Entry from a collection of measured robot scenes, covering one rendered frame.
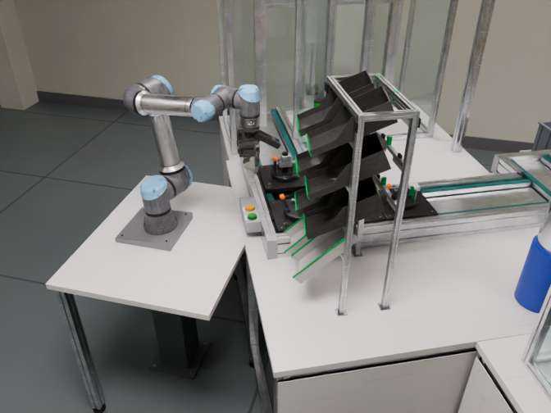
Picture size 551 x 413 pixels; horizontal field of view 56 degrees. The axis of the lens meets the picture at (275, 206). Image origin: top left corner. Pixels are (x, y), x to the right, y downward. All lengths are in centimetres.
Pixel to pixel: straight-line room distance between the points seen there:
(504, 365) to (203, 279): 115
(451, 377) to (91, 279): 146
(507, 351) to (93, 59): 504
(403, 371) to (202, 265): 90
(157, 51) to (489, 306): 432
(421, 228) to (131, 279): 126
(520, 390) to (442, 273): 58
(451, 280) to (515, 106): 318
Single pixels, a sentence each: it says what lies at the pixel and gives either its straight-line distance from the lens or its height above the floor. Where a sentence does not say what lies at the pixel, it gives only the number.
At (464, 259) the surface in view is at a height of 86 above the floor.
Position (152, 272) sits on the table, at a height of 86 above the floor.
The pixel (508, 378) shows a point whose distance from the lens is 193.
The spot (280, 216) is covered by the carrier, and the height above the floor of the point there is 97.
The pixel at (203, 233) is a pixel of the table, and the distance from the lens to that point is 238.
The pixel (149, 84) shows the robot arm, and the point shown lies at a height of 152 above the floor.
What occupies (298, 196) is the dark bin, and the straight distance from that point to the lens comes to 199.
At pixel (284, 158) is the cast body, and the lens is 251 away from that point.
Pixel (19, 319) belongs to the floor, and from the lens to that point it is 350.
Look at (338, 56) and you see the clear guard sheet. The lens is 349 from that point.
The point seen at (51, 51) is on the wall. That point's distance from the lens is 627.
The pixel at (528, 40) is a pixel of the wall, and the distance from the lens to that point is 501.
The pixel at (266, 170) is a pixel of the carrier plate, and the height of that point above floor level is 97.
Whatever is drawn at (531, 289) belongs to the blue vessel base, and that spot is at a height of 96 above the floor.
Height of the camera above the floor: 226
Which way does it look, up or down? 34 degrees down
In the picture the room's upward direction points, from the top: straight up
